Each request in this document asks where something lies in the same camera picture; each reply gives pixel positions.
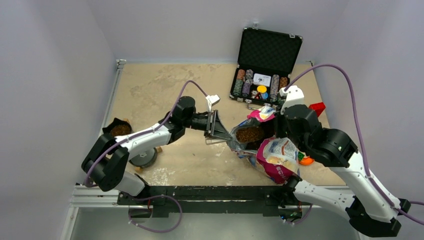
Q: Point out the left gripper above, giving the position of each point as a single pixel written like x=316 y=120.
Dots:
x=217 y=129

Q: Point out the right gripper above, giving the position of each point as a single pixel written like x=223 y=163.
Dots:
x=278 y=120

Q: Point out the pet food bag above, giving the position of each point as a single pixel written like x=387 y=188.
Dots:
x=255 y=139

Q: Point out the clear plastic scoop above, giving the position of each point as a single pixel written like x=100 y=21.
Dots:
x=213 y=141

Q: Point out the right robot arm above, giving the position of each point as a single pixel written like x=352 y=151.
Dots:
x=370 y=209

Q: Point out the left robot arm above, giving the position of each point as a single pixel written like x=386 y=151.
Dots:
x=106 y=162

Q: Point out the black pet bowl paw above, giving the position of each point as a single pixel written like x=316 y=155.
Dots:
x=145 y=159

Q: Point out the black pet bowl fish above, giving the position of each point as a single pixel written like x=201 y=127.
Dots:
x=118 y=127

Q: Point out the red toy block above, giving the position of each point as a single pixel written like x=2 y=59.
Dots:
x=318 y=108

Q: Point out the orange curved toy track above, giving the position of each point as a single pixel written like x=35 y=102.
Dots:
x=304 y=160

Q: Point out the yellow poker chip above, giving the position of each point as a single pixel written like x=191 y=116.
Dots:
x=261 y=89

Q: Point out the white card deck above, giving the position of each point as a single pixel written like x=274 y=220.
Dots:
x=262 y=80

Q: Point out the black poker chip case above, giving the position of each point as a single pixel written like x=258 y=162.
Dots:
x=268 y=53

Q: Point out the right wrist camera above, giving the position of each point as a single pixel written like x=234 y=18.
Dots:
x=293 y=96

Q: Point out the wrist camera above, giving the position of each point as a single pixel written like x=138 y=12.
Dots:
x=293 y=96
x=212 y=100

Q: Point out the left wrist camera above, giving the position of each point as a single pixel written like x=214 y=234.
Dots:
x=212 y=100

